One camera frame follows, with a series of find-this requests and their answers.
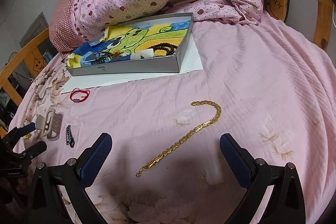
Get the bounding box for dark bead necklace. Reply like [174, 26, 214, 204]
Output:
[150, 42, 179, 57]

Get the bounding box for white small hair clip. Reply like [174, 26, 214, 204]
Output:
[130, 48, 154, 60]

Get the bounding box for gold chain necklace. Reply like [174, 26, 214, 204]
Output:
[135, 100, 222, 178]

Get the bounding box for pink floral bed sheet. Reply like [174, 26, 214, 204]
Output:
[10, 13, 335, 223]

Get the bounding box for black hair tie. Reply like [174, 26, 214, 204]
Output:
[92, 50, 117, 62]

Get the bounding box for red string bracelet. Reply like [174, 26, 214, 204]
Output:
[69, 87, 91, 104]

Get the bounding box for grey tray with frog drawing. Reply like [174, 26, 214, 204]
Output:
[67, 12, 194, 76]

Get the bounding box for wooden bed frame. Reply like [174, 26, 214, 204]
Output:
[1, 0, 335, 106]

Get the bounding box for beige hair claw clip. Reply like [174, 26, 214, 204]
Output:
[35, 107, 63, 141]

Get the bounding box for white paper sheet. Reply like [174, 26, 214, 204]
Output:
[61, 34, 203, 94]

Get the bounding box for red checkered pillow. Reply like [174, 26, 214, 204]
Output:
[49, 0, 82, 55]

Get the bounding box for black small hair comb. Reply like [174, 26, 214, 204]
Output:
[66, 125, 75, 148]

